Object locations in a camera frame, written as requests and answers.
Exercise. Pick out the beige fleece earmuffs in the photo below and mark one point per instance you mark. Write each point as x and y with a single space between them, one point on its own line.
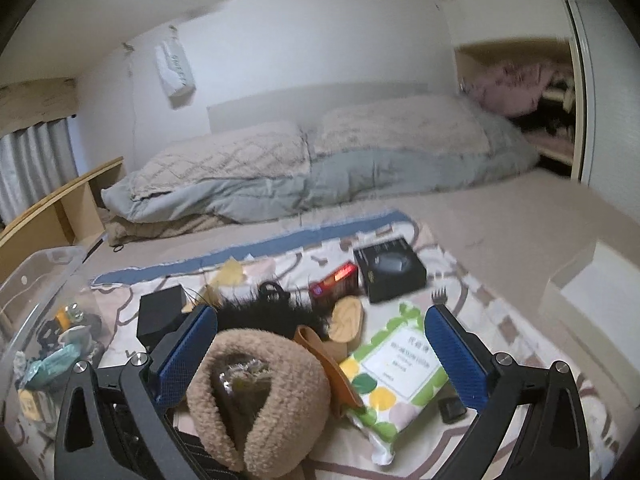
280 375

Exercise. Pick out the pink clothes pile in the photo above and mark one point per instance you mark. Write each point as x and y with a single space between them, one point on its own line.
510 87

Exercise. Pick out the small red box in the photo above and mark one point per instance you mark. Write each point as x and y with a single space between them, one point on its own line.
334 284

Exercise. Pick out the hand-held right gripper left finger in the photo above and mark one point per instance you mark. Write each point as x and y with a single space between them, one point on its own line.
185 355

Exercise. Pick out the yellow ribbon piece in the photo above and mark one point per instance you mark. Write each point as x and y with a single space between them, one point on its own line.
230 272

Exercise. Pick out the yellow tissue pack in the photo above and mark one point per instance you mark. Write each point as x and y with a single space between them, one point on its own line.
31 404

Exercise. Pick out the white cardboard box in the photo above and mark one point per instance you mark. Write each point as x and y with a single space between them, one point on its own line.
590 300

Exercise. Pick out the tan wooden piece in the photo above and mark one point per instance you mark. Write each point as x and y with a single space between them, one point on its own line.
347 320

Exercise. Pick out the light blue duvet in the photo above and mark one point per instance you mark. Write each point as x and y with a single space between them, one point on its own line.
375 175

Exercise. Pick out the grey curtain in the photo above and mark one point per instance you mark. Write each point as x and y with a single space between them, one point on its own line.
35 170

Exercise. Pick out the black furry accessory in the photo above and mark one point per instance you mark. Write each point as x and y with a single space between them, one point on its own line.
260 315

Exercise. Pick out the beige printed valance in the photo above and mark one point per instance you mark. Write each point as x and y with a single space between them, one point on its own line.
35 102

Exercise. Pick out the green dotted wet wipes packet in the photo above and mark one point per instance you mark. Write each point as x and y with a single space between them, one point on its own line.
390 375

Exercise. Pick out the clear plastic storage box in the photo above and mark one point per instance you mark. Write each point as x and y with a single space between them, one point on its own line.
30 270

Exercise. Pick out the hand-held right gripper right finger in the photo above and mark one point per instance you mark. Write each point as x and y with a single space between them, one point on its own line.
455 355

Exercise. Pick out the small black box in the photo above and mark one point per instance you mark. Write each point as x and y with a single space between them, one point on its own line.
160 310

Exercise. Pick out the black mouse box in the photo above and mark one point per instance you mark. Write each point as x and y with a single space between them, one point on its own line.
390 270

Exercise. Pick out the beige bed mattress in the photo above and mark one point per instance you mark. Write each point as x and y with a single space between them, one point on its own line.
500 220

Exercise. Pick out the wall alcove shelf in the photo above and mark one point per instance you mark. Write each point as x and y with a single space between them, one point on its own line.
500 52

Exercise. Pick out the yellow black toy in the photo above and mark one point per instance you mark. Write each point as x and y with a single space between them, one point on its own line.
62 317

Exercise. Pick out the tan woven blanket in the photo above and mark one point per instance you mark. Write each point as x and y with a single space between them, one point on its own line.
165 227

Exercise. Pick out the black stitched glove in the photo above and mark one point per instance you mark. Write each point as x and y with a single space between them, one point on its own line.
200 455

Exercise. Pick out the beige quilted pillow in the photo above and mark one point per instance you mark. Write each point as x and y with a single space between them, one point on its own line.
400 125
225 160

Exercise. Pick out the small black case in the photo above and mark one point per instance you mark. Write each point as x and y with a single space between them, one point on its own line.
452 408

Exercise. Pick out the wooden shelf unit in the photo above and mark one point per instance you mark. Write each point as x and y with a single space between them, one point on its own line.
70 190

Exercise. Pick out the green packets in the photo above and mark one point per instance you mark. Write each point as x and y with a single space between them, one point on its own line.
50 367

